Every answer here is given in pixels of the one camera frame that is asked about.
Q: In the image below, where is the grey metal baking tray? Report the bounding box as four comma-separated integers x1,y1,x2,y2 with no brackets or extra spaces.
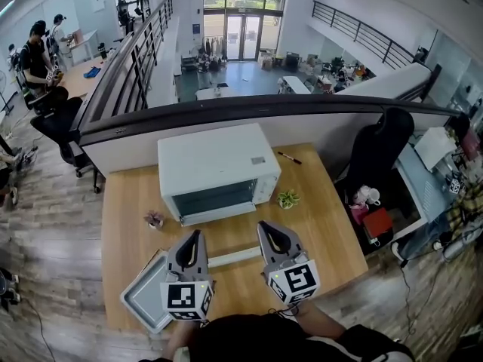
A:
119,250,175,334

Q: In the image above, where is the glass entrance door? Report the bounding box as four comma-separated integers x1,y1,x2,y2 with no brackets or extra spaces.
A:
202,0,290,62

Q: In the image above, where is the person's right forearm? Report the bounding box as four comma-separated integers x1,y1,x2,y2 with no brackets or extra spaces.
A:
294,299,348,339

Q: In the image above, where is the small green potted plant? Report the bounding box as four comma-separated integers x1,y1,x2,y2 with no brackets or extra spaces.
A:
276,189,302,210

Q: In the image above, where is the red book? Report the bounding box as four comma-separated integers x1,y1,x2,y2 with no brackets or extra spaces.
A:
361,207,394,239

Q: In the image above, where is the small pink potted plant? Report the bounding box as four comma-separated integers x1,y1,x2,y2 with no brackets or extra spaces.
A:
143,210,165,230

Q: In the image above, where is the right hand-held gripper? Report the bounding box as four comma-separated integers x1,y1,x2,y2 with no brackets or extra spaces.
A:
257,220,321,306

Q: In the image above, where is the person's left forearm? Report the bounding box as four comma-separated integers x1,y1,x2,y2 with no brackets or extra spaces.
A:
164,319,201,362

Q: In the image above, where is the black marker pen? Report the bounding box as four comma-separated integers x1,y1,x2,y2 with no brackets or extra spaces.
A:
277,151,303,165

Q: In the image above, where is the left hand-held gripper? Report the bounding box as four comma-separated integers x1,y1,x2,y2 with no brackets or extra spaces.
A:
160,229,217,322

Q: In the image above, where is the black chair with jacket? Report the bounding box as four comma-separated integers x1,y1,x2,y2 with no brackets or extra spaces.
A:
345,106,415,256

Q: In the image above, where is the black metal railing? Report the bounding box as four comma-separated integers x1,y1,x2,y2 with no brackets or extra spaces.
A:
312,0,416,71
88,0,174,122

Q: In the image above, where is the black office chair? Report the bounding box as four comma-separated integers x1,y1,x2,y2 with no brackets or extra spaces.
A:
29,85,103,195

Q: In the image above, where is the white long bar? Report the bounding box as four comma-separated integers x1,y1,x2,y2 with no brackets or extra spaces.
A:
207,247,263,268

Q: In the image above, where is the light blue desk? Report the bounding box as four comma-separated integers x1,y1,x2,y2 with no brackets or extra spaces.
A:
392,141,465,241

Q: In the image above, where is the pink white plush toy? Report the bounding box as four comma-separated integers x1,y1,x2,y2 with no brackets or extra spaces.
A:
354,185,373,205

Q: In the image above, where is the white toaster oven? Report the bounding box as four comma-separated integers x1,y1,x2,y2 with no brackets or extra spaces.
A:
157,122,283,228

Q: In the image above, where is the black standing fan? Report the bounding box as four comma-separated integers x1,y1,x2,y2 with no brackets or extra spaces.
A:
0,69,14,115

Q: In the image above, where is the person's black clothing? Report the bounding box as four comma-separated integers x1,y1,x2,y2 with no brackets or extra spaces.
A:
139,313,416,362

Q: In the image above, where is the pink box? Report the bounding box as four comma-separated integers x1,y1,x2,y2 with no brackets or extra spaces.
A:
349,204,370,225

